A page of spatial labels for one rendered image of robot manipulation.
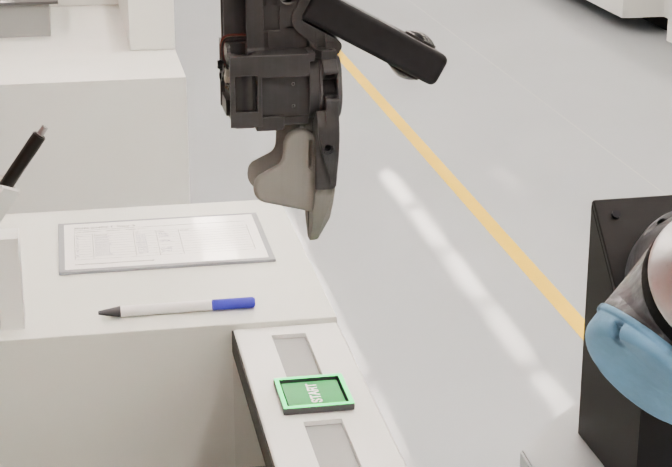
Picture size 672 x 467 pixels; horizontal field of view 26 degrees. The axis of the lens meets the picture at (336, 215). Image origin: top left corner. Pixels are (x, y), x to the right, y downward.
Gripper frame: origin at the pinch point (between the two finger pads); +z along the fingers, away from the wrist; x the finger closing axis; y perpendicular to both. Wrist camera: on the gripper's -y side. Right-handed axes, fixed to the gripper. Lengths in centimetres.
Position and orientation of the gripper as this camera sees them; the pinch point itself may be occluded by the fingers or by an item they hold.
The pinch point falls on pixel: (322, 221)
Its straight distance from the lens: 110.7
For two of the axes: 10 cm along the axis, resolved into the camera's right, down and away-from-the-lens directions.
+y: -9.8, 0.6, -1.7
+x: 1.8, 3.1, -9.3
